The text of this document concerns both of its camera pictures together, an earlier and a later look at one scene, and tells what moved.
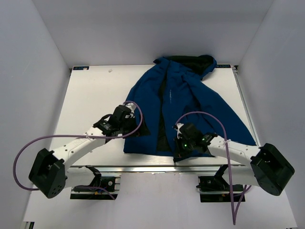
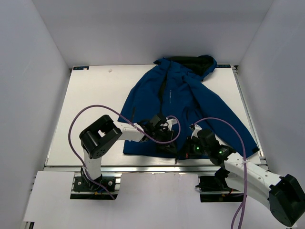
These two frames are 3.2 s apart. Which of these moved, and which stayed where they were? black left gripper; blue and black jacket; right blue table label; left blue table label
Moved: black left gripper
Stayed: right blue table label; left blue table label; blue and black jacket
